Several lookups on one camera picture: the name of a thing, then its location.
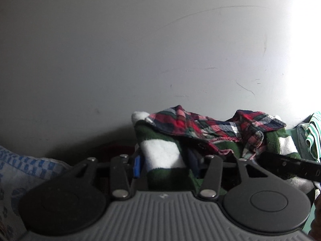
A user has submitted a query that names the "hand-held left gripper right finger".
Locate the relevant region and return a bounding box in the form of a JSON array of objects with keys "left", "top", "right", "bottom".
[{"left": 194, "top": 155, "right": 268, "bottom": 199}]

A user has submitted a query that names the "red plaid shirt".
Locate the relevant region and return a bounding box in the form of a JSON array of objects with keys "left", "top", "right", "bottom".
[{"left": 145, "top": 105, "right": 287, "bottom": 161}]

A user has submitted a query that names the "green cardigan with white stripes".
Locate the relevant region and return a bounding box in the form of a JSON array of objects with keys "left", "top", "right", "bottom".
[{"left": 132, "top": 111, "right": 316, "bottom": 194}]

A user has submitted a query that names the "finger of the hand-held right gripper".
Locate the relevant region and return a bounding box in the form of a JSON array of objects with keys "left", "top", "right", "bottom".
[{"left": 258, "top": 151, "right": 321, "bottom": 183}]

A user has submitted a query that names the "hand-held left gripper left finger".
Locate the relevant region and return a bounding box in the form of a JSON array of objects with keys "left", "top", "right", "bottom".
[{"left": 71, "top": 154, "right": 141, "bottom": 199}]

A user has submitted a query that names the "blue patterned cloth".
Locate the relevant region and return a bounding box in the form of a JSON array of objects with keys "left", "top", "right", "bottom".
[{"left": 0, "top": 145, "right": 73, "bottom": 241}]

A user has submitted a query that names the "green white striped shirt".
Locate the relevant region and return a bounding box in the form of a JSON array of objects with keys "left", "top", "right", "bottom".
[{"left": 305, "top": 112, "right": 321, "bottom": 162}]

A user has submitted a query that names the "dark red sweater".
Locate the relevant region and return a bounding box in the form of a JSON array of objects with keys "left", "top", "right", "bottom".
[{"left": 99, "top": 144, "right": 137, "bottom": 162}]

